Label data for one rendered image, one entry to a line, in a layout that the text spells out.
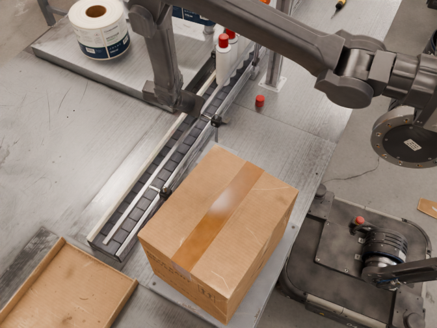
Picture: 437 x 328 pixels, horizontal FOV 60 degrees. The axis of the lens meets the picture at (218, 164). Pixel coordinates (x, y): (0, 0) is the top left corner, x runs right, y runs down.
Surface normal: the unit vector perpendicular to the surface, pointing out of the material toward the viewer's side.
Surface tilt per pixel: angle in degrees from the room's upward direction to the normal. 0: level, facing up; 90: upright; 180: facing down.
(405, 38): 0
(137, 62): 0
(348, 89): 108
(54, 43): 0
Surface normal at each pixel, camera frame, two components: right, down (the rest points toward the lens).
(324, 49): 0.22, -0.15
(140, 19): -0.36, 0.91
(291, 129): 0.00, -0.55
